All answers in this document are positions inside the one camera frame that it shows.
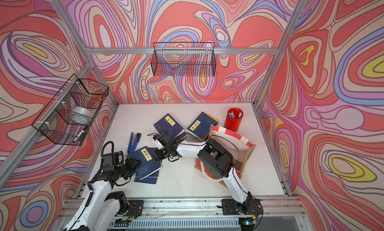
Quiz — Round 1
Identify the navy book yellow label top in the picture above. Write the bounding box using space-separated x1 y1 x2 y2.
127 146 162 181

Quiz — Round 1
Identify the red beige canvas tote bag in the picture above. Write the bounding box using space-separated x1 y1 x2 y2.
209 126 257 179

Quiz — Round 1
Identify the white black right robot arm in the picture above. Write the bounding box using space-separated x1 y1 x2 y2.
153 133 253 214

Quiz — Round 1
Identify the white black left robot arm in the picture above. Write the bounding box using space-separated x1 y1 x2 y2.
64 151 141 231

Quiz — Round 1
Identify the white marker in basket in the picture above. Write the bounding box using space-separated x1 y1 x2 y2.
73 130 86 144

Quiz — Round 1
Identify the green circuit board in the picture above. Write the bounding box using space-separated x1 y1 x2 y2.
115 219 135 227

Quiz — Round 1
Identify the red pen holder cup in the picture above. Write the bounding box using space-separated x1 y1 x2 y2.
224 108 244 132

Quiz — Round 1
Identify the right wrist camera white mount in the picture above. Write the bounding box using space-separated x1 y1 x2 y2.
152 135 164 150

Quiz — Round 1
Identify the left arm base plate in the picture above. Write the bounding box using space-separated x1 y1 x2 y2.
116 200 144 219

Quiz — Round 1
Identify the black wire basket left wall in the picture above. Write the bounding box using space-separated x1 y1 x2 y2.
32 75 109 146

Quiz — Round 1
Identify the black wire basket wall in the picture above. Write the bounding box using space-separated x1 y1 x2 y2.
32 75 109 146
151 42 217 78

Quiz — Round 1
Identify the black wire basket back wall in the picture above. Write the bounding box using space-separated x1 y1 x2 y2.
151 42 217 78

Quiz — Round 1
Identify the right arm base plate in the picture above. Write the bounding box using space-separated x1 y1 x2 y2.
220 199 264 217

